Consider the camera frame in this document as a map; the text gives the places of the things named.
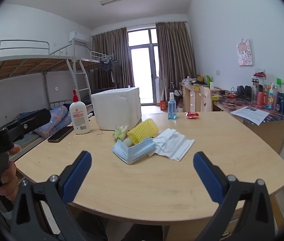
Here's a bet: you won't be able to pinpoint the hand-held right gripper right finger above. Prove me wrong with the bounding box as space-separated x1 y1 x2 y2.
193 151 276 241

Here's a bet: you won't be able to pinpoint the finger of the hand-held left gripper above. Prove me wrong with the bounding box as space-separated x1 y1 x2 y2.
0 108 52 141

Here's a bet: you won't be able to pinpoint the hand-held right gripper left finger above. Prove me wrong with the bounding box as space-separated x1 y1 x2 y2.
10 151 92 241

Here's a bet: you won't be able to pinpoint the white face mask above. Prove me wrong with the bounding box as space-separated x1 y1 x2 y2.
147 128 195 161

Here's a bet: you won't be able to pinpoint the blue face mask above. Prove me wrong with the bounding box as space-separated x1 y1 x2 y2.
112 138 156 165

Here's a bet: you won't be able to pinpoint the floral tissue packet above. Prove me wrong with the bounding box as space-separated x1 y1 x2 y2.
112 126 132 142

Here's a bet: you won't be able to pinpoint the white foam box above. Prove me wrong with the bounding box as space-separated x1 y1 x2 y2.
91 87 142 131

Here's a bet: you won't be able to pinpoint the yellow foam fruit net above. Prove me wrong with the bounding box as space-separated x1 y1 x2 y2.
127 118 159 145

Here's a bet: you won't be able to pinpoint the person's left hand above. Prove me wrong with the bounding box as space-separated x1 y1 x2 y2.
0 144 21 203

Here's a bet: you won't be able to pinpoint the blue checked quilt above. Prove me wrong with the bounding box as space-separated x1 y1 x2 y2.
15 105 73 137

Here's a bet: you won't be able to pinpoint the black smartphone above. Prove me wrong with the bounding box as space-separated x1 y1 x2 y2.
47 126 74 143

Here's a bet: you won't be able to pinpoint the white lotion pump bottle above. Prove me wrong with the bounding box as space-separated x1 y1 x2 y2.
69 89 91 135

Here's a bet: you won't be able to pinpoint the grey metal bunk bed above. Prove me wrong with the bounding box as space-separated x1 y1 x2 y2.
80 51 118 98
0 40 93 156

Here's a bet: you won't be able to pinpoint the desk with patterned cloth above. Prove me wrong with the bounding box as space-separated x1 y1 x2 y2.
212 90 284 155

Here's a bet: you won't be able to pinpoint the blue spray bottle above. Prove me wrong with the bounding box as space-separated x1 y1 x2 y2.
167 92 177 120

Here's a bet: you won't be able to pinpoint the printed paper sheet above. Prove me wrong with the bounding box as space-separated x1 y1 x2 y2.
230 106 270 126

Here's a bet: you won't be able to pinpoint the wooden chair with smiley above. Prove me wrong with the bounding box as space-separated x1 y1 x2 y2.
200 85 213 112

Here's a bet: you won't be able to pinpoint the wooden desk with drawers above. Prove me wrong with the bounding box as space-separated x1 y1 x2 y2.
179 82 216 112

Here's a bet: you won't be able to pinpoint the hanging dark clothes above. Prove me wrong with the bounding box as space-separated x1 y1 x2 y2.
99 56 117 83

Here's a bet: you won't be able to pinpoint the white air conditioner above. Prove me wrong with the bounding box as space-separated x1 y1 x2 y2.
68 31 90 45

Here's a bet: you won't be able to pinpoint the black headphones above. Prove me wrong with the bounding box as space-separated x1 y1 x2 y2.
236 85 253 98

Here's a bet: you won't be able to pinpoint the red bottle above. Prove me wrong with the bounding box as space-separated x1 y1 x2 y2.
257 92 268 106

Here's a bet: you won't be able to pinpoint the brown curtain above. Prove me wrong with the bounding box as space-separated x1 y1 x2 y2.
92 27 128 89
156 21 197 98

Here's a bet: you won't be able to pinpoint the steel thermos flask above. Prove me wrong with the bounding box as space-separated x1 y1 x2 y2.
251 75 265 103

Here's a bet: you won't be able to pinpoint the glass balcony door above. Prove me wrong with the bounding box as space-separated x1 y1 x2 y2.
127 28 160 105

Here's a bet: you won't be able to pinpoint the pink cartoon wall poster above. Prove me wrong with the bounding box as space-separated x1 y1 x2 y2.
236 39 254 66

